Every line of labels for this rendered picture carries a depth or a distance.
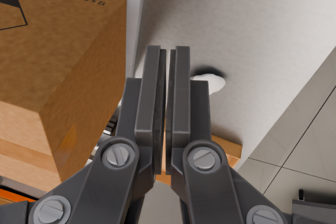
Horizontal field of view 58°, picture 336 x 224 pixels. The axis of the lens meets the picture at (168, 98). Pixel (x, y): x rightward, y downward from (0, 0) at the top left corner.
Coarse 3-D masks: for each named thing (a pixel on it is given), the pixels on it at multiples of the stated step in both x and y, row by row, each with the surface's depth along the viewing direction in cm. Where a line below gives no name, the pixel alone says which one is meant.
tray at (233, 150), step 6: (216, 138) 75; (222, 138) 75; (222, 144) 74; (228, 144) 74; (234, 144) 74; (228, 150) 73; (234, 150) 73; (240, 150) 74; (162, 156) 89; (228, 156) 79; (234, 156) 72; (240, 156) 72; (162, 162) 91; (228, 162) 81; (234, 162) 75; (162, 168) 94; (156, 174) 93; (162, 174) 94; (162, 180) 92; (168, 180) 93
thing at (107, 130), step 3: (111, 117) 82; (114, 117) 82; (111, 120) 81; (114, 120) 81; (117, 120) 82; (108, 123) 80; (111, 123) 81; (114, 123) 81; (108, 126) 80; (111, 126) 80; (114, 126) 80; (105, 129) 79; (108, 129) 79; (111, 129) 80; (114, 129) 80; (105, 132) 80; (108, 132) 79; (111, 132) 79; (114, 132) 82; (114, 135) 83; (96, 147) 87
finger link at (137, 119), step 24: (144, 72) 10; (144, 96) 9; (120, 120) 10; (144, 120) 9; (144, 144) 9; (144, 168) 9; (48, 192) 8; (72, 192) 8; (144, 192) 10; (48, 216) 7
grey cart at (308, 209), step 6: (300, 192) 221; (300, 198) 220; (294, 204) 214; (300, 204) 213; (306, 204) 212; (312, 204) 211; (318, 204) 210; (324, 204) 209; (330, 204) 208; (294, 210) 211; (300, 210) 210; (306, 210) 209; (312, 210) 208; (318, 210) 207; (324, 210) 206; (330, 210) 205; (312, 216) 205; (318, 216) 204; (324, 216) 203; (330, 216) 202; (330, 222) 199
